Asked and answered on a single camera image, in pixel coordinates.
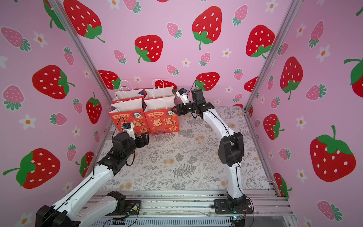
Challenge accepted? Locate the red paper bag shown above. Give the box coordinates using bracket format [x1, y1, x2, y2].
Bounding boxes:
[112, 80, 146, 104]
[144, 96, 180, 136]
[145, 79, 177, 99]
[109, 98, 150, 135]

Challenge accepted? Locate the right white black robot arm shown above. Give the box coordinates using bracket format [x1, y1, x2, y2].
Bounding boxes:
[171, 89, 246, 210]

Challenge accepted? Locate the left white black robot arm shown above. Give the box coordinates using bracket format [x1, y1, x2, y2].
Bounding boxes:
[35, 132, 149, 227]

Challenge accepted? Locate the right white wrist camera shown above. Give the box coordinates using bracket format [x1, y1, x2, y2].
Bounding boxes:
[176, 88, 190, 105]

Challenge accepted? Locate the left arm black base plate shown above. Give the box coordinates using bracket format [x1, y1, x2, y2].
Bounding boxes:
[106, 200, 141, 216]

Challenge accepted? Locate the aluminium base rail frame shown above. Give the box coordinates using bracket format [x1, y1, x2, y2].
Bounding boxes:
[92, 189, 299, 227]

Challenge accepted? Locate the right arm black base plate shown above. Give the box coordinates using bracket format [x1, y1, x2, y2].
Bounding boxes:
[211, 199, 253, 215]

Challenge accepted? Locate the right aluminium frame post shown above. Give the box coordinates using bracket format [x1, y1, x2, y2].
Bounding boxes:
[244, 0, 302, 113]

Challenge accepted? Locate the aluminium frame post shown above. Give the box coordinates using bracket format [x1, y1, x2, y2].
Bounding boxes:
[49, 0, 112, 105]
[244, 0, 302, 113]

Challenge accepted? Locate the left aluminium frame post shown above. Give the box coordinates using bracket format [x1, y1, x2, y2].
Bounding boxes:
[49, 0, 112, 105]

